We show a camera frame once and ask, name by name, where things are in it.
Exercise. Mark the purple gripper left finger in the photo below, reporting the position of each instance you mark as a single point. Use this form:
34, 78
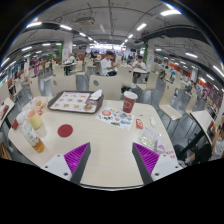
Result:
71, 165

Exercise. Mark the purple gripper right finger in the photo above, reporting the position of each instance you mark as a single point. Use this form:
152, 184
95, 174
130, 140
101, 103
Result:
153, 166

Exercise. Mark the clear plastic bag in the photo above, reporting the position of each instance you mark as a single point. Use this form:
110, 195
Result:
151, 140

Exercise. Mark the red round coaster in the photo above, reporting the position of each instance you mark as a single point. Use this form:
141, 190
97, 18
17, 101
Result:
65, 130

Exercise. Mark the small red packet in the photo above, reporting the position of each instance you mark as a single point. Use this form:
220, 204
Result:
139, 124

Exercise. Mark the colourful paper leaflet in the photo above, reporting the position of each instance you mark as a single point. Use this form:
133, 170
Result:
116, 118

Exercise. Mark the person at right edge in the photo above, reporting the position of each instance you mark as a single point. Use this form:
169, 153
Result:
209, 152

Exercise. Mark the yellow drink cup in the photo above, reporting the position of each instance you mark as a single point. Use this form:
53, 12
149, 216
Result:
34, 119

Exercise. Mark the plastic tea bottle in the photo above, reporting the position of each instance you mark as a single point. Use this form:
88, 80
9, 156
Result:
29, 134

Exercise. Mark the brown food tray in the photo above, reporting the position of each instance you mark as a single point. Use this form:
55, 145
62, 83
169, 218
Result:
75, 101

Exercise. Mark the neighbouring table right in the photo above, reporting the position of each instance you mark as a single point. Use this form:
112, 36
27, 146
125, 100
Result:
203, 120

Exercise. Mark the clear plastic food wrapper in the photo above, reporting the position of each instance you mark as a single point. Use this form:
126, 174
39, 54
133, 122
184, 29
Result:
37, 103

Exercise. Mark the red paper cup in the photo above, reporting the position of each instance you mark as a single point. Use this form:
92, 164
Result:
129, 101

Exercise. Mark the white crumpled napkin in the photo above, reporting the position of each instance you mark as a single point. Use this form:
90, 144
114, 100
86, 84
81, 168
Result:
96, 95

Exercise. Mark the beige chair right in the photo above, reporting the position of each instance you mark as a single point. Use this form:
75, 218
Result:
165, 102

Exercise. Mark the beige chair left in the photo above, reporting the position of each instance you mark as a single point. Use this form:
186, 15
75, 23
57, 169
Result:
62, 83

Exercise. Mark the beige chair behind table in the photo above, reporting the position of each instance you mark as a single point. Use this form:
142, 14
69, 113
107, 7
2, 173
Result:
110, 86

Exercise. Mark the man in white shirt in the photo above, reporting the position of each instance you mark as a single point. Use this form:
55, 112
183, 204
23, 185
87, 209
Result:
106, 65

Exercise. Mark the seated person with phone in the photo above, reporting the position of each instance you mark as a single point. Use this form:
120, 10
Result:
139, 64

